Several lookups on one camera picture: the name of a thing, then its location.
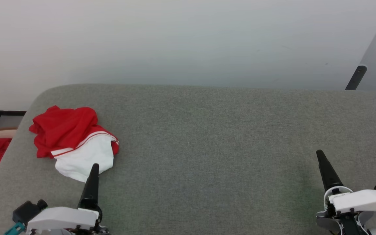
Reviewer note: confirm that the black pole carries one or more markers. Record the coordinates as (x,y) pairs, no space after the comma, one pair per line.
(355,78)

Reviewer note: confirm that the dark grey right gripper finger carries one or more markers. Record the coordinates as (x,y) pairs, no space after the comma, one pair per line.
(328,173)

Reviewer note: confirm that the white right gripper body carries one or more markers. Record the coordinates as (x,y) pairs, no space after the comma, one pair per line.
(361,200)

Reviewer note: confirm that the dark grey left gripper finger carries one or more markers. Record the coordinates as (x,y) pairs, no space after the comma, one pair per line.
(91,191)

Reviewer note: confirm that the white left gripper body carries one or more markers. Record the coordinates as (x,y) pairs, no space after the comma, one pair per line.
(60,220)

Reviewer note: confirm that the black framed panel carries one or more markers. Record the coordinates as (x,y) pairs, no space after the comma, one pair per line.
(7,120)

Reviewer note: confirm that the grey fabric sofa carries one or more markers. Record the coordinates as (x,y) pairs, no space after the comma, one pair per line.
(207,156)

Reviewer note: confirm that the red and white garment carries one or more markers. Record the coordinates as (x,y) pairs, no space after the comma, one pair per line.
(67,130)

